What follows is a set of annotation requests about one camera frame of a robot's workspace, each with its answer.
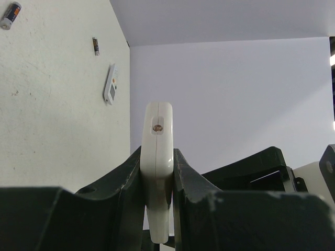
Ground small white remote with buttons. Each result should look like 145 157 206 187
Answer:
103 63 118 106

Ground black battery near left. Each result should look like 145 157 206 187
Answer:
1 2 22 30

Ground black battery near small remote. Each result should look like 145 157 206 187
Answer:
92 37 100 56

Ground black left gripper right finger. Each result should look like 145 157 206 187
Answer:
173 149 334 250

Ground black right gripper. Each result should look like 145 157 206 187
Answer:
203 144 334 193

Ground long white remote control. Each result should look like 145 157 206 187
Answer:
140 102 174 244

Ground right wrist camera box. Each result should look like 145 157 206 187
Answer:
293 162 334 209

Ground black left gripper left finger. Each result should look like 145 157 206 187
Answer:
1 150 144 250

